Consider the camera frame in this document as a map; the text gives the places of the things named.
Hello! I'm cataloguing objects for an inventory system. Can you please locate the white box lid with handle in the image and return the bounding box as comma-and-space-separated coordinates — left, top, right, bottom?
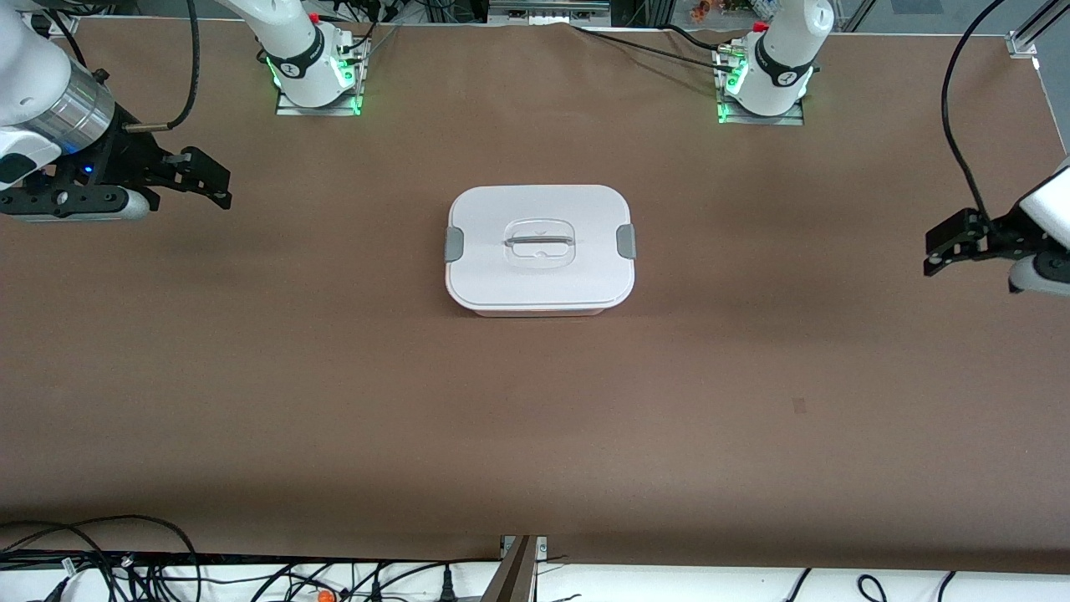
445, 184, 636, 312

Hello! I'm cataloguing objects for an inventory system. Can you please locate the pink translucent storage box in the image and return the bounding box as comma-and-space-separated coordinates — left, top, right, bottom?
456, 303, 624, 319

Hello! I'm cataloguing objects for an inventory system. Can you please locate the brown table mat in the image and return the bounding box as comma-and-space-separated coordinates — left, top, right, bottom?
0, 17, 1070, 574

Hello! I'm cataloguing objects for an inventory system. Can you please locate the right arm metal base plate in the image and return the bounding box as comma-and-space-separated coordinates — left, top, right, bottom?
274, 38, 364, 116

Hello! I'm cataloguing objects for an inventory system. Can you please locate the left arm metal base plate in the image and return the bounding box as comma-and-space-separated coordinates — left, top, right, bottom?
717, 50, 806, 126

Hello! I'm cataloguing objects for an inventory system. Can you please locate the black looped floor cable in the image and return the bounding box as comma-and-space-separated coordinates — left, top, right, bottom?
0, 514, 203, 602

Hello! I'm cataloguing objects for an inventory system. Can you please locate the black cable across mat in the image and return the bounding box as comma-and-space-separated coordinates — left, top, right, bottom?
573, 23, 724, 63

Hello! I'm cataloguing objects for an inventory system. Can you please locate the aluminium profile post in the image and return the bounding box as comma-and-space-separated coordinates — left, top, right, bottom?
481, 535, 548, 602

